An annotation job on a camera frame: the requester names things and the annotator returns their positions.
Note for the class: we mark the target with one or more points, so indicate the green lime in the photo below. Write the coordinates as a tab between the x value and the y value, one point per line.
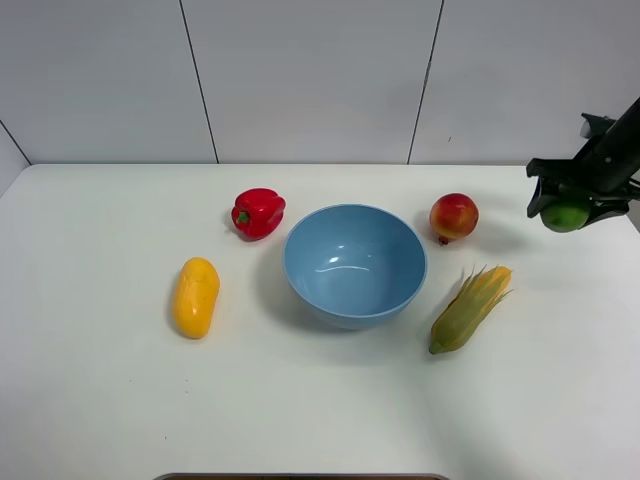
565	216

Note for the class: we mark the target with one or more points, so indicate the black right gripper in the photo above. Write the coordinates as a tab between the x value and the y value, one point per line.
604	165

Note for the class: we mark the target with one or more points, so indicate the red bell pepper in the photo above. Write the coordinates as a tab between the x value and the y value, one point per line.
257	213

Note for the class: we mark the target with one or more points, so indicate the yellow mango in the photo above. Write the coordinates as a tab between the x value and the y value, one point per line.
195	297

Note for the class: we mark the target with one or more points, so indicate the red yellow pomegranate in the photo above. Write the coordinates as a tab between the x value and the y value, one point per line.
454	216

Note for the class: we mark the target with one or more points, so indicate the corn cob with husk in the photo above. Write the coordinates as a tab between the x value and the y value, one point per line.
478	295

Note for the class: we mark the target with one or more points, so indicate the blue plastic bowl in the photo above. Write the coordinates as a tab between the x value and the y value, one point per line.
354	266

